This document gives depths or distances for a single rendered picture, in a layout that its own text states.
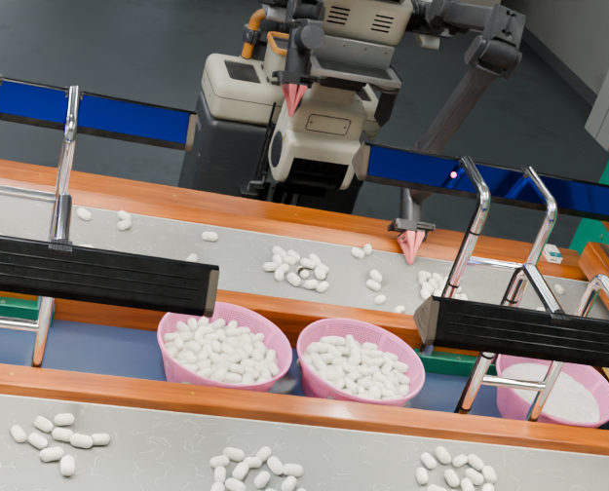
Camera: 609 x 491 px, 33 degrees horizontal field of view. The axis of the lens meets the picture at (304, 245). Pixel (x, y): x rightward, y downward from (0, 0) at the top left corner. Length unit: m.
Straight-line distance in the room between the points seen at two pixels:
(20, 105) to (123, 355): 0.52
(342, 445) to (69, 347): 0.57
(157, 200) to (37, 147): 1.86
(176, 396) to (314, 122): 1.21
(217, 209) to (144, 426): 0.78
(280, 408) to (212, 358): 0.20
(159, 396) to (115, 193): 0.72
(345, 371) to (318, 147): 0.93
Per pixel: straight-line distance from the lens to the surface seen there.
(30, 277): 1.57
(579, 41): 7.00
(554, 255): 2.77
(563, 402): 2.30
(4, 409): 1.84
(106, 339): 2.13
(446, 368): 2.32
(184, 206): 2.47
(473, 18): 2.57
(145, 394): 1.88
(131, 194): 2.46
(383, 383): 2.11
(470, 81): 2.45
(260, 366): 2.05
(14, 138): 4.32
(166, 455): 1.80
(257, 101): 3.12
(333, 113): 2.89
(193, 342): 2.05
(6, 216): 2.35
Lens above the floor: 1.95
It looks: 29 degrees down
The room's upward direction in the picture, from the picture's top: 17 degrees clockwise
